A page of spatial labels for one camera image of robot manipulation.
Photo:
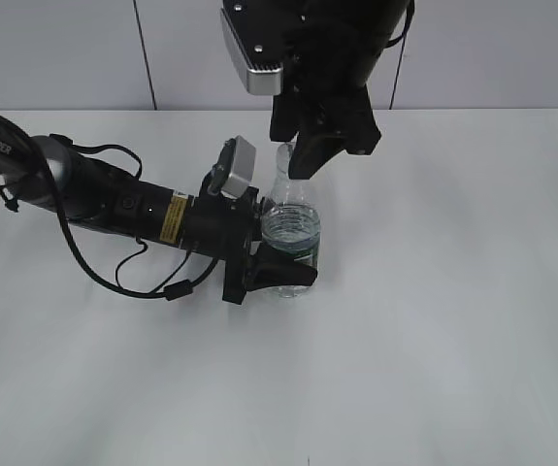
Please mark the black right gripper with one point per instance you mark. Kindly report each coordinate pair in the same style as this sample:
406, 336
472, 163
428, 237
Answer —
325, 105

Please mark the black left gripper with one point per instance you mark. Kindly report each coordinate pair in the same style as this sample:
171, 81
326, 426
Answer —
225, 228

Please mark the clear plastic water bottle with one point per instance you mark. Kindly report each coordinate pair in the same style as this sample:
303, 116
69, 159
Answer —
290, 222

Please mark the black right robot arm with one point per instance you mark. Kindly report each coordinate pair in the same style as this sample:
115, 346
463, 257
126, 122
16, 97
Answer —
385, 23

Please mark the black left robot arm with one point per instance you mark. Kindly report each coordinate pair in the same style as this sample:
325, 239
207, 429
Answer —
52, 173

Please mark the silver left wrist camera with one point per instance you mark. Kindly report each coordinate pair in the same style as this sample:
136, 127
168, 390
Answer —
232, 173

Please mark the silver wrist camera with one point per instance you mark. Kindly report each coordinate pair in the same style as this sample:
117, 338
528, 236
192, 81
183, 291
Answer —
232, 173
253, 33

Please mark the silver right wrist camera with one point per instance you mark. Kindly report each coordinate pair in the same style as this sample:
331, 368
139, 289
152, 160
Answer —
253, 33

